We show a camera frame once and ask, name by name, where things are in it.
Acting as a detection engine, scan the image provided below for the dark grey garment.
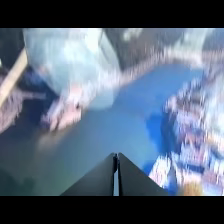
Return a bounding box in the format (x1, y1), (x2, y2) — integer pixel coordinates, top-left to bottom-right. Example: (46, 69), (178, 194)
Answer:
(102, 28), (189, 73)

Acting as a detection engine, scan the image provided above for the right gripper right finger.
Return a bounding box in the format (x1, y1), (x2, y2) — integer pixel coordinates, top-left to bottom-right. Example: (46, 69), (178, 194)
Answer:
(116, 152), (170, 197)

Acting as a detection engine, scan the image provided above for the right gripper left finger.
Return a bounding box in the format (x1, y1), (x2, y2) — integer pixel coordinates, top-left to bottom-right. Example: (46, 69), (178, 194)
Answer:
(60, 152), (118, 197)

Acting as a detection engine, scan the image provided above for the pale blue garment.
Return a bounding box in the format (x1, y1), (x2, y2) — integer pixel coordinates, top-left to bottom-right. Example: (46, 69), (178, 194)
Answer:
(22, 28), (122, 112)

